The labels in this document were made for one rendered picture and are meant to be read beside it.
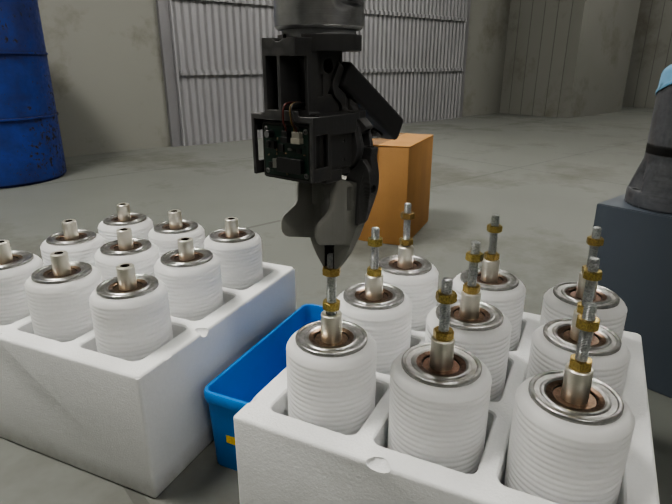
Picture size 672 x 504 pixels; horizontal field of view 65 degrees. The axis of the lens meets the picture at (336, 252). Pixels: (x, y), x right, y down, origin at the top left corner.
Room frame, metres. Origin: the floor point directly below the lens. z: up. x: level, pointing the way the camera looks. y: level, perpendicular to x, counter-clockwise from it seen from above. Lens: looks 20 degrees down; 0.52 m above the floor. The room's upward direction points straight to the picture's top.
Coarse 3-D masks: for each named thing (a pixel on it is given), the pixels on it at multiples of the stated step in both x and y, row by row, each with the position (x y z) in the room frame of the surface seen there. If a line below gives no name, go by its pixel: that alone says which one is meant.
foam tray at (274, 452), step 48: (528, 336) 0.63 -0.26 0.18; (624, 336) 0.63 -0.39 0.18; (384, 384) 0.52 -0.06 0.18; (240, 432) 0.45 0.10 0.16; (288, 432) 0.43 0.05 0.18; (336, 432) 0.43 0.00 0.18; (384, 432) 0.45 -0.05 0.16; (240, 480) 0.45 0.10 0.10; (288, 480) 0.43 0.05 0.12; (336, 480) 0.40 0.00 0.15; (384, 480) 0.38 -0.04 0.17; (432, 480) 0.37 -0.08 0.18; (480, 480) 0.37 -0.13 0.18; (624, 480) 0.37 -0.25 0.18
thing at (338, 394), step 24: (288, 360) 0.47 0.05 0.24; (312, 360) 0.45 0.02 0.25; (336, 360) 0.45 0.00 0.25; (360, 360) 0.46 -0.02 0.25; (288, 384) 0.48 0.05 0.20; (312, 384) 0.45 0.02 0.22; (336, 384) 0.45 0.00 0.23; (360, 384) 0.45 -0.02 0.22; (288, 408) 0.49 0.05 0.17; (312, 408) 0.45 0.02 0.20; (336, 408) 0.45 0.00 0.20; (360, 408) 0.46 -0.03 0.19
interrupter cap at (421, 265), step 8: (392, 256) 0.73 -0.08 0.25; (416, 256) 0.73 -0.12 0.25; (384, 264) 0.70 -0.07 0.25; (392, 264) 0.71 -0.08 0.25; (416, 264) 0.71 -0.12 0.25; (424, 264) 0.70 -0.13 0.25; (392, 272) 0.67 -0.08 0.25; (400, 272) 0.67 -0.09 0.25; (408, 272) 0.67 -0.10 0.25; (416, 272) 0.67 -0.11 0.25; (424, 272) 0.67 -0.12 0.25
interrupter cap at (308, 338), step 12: (312, 324) 0.52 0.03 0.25; (348, 324) 0.52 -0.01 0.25; (300, 336) 0.49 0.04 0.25; (312, 336) 0.49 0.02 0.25; (348, 336) 0.49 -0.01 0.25; (360, 336) 0.49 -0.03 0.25; (300, 348) 0.47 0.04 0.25; (312, 348) 0.47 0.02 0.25; (324, 348) 0.47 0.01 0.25; (336, 348) 0.47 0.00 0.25; (348, 348) 0.47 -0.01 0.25; (360, 348) 0.47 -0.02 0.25
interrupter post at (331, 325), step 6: (324, 312) 0.49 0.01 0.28; (336, 312) 0.49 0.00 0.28; (324, 318) 0.48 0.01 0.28; (330, 318) 0.48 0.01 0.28; (336, 318) 0.48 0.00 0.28; (324, 324) 0.48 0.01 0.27; (330, 324) 0.48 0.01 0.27; (336, 324) 0.48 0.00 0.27; (324, 330) 0.48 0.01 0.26; (330, 330) 0.48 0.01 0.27; (336, 330) 0.48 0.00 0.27; (324, 336) 0.48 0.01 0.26; (330, 336) 0.48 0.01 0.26; (336, 336) 0.48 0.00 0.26; (324, 342) 0.48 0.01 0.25; (330, 342) 0.48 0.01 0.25; (336, 342) 0.48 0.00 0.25
